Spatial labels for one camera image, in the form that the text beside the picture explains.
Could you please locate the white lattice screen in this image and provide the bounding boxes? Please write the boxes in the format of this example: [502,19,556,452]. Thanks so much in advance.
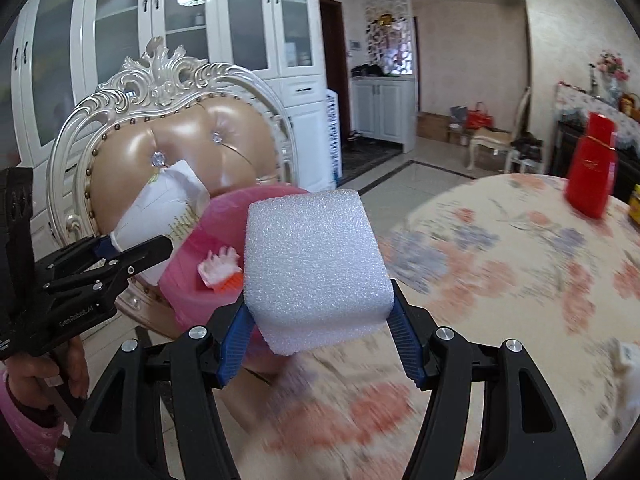
[362,0,418,78]

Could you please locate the small cream side chair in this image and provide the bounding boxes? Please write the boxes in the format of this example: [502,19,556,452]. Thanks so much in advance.
[467,87,531,173]

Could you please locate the white patterned floor appliance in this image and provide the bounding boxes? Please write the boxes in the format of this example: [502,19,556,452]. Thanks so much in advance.
[324,89,346,188]

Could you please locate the person's left forearm pink sleeve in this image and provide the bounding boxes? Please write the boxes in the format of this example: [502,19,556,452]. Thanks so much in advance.
[0,365,66,480]

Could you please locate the flower bouquet in vase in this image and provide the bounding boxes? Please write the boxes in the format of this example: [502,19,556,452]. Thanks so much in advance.
[595,50,631,103]

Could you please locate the crumpled white tissue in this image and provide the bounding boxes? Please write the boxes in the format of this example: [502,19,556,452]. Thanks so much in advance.
[607,337,640,396]

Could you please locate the white lace piano cover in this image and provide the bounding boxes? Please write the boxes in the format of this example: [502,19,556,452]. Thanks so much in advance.
[555,82,640,136]

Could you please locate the white foam block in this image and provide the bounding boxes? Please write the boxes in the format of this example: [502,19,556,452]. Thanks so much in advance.
[242,189,396,356]

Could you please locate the white low cabinet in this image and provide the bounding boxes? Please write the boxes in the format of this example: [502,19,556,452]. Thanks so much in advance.
[350,77,418,153]

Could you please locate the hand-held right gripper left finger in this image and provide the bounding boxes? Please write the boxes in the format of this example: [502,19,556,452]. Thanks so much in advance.
[57,294,257,480]

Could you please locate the white paper bag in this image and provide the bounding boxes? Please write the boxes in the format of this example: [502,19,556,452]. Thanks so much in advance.
[110,159,211,266]

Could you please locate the black piano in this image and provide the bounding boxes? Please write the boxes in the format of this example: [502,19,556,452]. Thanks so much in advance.
[552,120,640,206]

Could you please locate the red gift bag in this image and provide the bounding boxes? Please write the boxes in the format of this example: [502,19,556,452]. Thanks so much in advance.
[465,101,493,131]

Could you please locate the ornate cream padded chair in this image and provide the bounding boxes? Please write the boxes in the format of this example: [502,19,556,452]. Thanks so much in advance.
[47,37,301,341]

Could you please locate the floral tablecloth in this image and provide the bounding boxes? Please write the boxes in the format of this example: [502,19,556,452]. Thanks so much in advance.
[220,172,640,480]

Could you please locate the person's left hand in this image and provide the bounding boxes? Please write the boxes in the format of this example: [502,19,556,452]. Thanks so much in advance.
[7,335,91,403]

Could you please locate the red bottle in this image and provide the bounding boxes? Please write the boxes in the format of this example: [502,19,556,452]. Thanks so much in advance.
[564,112,621,220]

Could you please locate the dark wooden door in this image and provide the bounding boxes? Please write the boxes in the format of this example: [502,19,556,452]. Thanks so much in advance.
[320,0,353,141]

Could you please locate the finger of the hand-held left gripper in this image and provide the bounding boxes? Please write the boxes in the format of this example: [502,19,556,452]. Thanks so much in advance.
[34,236,119,284]
[42,234,173,305]

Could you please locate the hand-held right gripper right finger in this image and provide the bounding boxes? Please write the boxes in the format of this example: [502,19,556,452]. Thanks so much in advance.
[386,280,588,480]

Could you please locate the pink trash bin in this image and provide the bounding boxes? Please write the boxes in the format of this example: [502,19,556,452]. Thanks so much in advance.
[157,185,311,361]

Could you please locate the white glass-door cabinet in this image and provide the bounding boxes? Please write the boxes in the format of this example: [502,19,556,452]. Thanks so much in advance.
[10,0,331,261]

